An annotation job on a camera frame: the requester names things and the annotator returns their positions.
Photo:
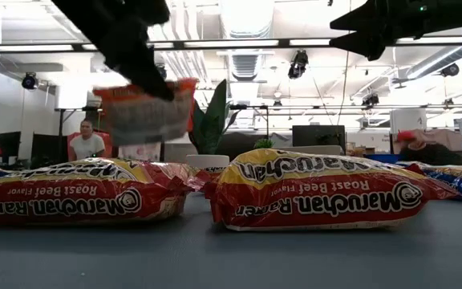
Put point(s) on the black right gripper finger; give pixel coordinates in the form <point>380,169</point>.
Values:
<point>365,44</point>
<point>361,22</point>

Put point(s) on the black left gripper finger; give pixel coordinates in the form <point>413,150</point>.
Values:
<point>147,76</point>

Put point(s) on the orange Maruchan ramen pack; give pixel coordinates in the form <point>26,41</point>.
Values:
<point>147,120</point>

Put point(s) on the red Roast Beef ramen pack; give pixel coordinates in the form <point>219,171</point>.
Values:
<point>315,196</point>
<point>74,196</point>

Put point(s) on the black ceiling spot lamp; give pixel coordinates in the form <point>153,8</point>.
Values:
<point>450,70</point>
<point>29,81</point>
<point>297,66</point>
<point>370,100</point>

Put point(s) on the floral print poster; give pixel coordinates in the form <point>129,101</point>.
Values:
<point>140,152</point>

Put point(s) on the white boxy unit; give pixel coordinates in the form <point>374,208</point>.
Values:
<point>70,96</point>
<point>407,120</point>

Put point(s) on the green snake plant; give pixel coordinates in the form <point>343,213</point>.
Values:
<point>213,124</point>

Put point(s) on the person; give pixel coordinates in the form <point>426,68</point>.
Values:
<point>86,146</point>
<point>435,156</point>

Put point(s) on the white round plant pot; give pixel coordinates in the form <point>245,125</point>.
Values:
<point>207,160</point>

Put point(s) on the small black ceiling lamp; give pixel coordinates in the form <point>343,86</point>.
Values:
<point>277,104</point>

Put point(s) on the blue plastic tub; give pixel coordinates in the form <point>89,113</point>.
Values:
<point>383,158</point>

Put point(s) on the small green potted plant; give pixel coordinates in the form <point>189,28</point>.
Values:
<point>264,143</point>

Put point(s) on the silver ventilation duct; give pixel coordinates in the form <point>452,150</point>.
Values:
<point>435,64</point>
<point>247,16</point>

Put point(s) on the black metal stand frame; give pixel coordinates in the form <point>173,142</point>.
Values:
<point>60,128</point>

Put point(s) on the black camera stand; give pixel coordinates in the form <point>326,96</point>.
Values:
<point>251,107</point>

